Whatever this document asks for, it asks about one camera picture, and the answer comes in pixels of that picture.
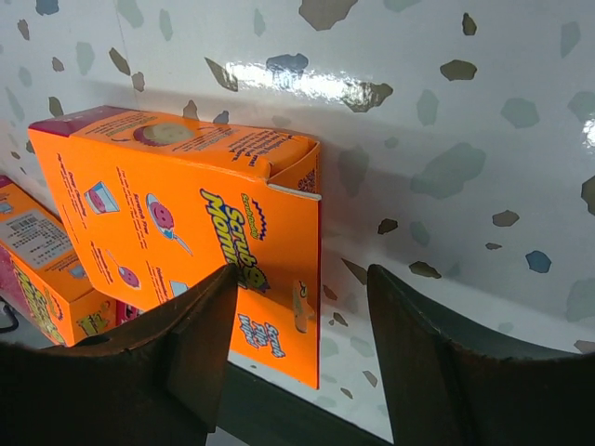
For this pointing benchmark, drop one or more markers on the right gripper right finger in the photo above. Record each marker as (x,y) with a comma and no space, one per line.
(450,381)

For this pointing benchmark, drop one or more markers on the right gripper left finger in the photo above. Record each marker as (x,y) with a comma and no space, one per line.
(155,380)

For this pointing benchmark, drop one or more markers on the pink Scrub Mommy box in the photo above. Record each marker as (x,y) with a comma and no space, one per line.
(42,276)

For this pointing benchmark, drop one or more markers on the orange Scrub Mommy box back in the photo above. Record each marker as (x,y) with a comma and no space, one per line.
(155,202)

